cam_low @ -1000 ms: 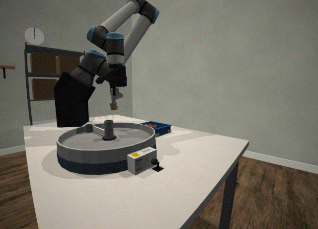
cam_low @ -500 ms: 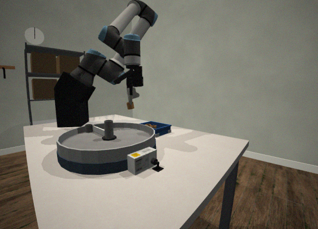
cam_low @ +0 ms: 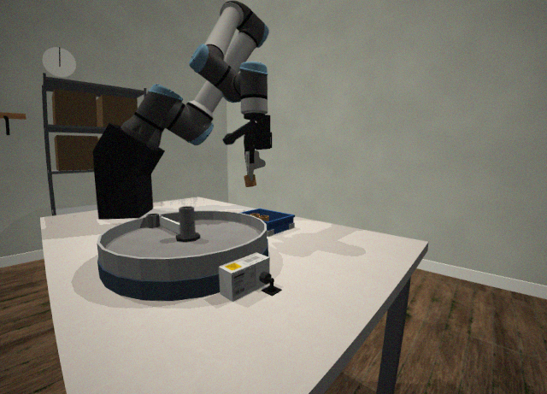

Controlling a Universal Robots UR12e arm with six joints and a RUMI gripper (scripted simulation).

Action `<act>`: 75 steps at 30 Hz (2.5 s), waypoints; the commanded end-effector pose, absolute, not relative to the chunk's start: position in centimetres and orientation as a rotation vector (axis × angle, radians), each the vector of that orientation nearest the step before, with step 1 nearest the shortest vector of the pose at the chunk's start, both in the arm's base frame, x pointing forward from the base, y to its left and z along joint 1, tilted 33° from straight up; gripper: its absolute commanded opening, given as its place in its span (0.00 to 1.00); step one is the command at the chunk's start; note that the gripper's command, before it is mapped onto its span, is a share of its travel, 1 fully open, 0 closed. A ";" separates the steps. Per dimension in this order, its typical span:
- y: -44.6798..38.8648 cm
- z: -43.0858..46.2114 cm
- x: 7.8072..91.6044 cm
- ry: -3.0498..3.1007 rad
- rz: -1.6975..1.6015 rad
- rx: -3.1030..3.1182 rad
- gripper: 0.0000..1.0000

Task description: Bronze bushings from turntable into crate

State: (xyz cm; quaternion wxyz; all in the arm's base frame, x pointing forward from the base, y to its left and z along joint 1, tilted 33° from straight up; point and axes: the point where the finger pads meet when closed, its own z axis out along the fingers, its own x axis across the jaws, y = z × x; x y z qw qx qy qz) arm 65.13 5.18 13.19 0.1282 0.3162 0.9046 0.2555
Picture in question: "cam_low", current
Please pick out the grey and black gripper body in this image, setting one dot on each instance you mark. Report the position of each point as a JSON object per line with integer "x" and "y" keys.
{"x": 260, "y": 135}

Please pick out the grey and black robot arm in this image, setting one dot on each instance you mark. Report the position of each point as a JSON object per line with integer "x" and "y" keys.
{"x": 163, "y": 108}

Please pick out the blue open crate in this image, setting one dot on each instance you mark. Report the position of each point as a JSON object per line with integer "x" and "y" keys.
{"x": 278, "y": 222}

